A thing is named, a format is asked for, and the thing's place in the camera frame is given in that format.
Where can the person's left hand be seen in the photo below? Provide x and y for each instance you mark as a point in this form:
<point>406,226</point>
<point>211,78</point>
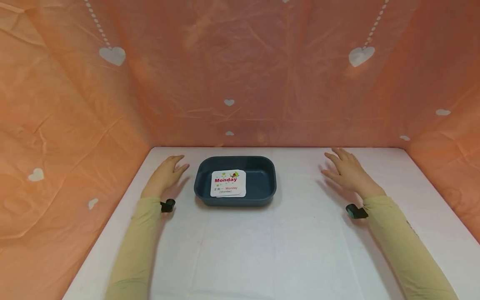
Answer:
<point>164,177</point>

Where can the person's right hand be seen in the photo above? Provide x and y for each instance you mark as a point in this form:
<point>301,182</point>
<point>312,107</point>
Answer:
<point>352,173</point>

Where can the person's left fingers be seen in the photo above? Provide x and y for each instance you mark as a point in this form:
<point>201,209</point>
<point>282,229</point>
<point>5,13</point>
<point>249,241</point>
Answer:
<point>179,164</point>

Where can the person's right thumb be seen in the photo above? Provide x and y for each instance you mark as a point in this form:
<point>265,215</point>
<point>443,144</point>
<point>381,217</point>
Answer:
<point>329,175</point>

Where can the person's right index finger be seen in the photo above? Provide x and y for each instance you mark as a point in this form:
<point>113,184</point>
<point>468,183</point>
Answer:
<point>331,159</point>

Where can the person's right fingers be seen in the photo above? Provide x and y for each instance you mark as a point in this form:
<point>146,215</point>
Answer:
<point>343,152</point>

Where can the black wrist band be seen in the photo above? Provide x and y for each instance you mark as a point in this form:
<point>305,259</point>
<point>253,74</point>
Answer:
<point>356,211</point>
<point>168,205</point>

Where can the stack of white word cards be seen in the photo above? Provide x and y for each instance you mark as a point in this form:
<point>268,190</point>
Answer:
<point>228,183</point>

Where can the dark blue plastic tray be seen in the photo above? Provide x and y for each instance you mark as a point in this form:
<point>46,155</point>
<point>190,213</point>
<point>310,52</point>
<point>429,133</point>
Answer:
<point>235,181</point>

